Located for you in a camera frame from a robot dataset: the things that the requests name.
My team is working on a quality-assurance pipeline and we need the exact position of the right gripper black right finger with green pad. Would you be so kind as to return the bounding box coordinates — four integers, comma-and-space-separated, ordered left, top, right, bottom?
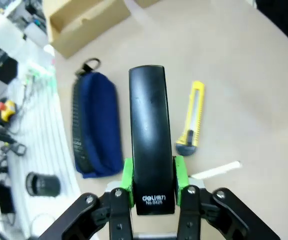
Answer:
172, 155, 281, 240

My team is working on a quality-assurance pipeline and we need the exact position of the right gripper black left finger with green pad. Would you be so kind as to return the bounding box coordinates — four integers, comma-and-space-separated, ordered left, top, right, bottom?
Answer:
37, 158, 135, 240

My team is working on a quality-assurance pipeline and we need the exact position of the navy blue zipper pouch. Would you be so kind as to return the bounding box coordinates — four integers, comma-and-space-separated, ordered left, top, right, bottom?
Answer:
70, 57, 124, 179

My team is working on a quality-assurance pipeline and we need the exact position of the black box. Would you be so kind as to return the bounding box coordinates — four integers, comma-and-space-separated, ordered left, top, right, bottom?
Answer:
0, 56, 19, 85

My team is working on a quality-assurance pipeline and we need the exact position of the open brown cardboard box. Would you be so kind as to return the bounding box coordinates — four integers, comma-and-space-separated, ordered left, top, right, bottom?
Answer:
45, 0, 132, 60

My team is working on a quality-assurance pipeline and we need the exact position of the white stick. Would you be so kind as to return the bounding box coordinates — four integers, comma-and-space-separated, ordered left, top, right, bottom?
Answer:
190, 160, 243, 180

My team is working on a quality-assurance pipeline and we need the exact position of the black cylinder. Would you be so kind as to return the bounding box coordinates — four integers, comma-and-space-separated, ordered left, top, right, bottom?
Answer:
25, 171, 61, 198

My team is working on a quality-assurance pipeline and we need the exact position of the white ribbed panel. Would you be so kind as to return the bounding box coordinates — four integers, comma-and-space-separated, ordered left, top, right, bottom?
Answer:
13, 74, 83, 240

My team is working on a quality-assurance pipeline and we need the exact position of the yellow utility knife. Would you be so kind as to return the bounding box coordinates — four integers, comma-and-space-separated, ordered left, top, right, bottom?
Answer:
175, 80, 206, 156

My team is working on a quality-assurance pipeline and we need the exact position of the black clamp tool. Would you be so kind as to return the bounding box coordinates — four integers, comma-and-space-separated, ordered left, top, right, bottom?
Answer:
0, 128, 27, 158

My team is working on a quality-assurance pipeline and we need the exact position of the yellow emergency stop button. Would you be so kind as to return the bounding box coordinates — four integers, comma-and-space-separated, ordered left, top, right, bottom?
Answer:
0, 99, 18, 124

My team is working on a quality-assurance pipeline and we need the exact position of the small cardboard piece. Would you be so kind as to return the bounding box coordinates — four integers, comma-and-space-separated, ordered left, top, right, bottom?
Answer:
133, 0, 165, 9

